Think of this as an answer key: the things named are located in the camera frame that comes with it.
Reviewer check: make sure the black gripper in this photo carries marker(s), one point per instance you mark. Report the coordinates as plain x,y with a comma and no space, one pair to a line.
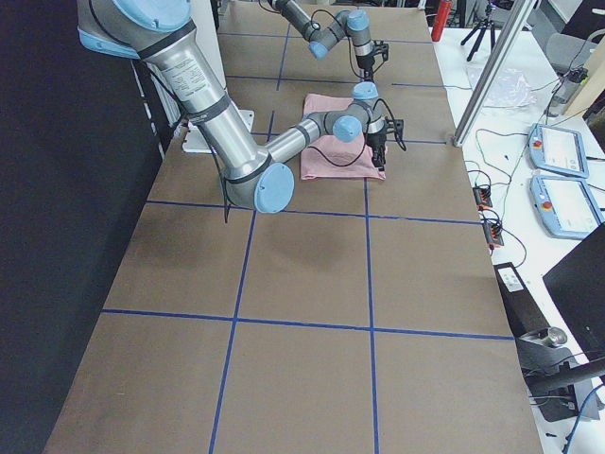
363,61
376,141

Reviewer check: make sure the pink Snoopy t-shirt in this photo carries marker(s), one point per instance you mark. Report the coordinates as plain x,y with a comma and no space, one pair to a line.
329,157

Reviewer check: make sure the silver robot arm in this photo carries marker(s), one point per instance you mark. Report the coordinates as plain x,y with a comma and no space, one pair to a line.
351,25
252,176

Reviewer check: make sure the left black USB hub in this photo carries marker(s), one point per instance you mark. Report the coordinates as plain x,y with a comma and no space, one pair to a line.
482,196

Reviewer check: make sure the black usb hub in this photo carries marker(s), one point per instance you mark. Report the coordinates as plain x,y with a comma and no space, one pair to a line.
492,230
482,196

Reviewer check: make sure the right black USB hub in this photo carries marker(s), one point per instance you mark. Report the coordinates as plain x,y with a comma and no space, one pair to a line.
492,230

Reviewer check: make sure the clear plastic bag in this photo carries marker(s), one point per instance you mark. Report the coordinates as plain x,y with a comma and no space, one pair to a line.
510,89

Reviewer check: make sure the upper blue teach pendant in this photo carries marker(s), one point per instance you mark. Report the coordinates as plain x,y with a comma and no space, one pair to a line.
557,150

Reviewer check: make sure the blue teach pendant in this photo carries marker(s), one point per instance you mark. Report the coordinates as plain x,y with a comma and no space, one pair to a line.
566,206
557,150

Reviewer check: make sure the lower blue teach pendant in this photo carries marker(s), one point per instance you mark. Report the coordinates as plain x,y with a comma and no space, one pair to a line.
566,206

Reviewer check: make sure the black box with label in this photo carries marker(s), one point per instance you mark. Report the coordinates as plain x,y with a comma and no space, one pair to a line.
524,315

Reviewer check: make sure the black monitor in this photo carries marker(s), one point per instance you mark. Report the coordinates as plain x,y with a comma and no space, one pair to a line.
576,287

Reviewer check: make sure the black desk clamp stand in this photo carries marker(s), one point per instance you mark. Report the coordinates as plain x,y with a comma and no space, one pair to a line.
559,384

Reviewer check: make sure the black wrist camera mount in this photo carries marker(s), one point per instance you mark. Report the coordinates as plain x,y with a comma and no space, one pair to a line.
395,127
380,50

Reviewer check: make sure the black camera tripod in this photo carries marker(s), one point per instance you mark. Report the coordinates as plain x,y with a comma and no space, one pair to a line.
479,31

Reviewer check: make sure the aluminium frame post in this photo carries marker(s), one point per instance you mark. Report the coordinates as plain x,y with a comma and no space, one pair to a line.
503,46

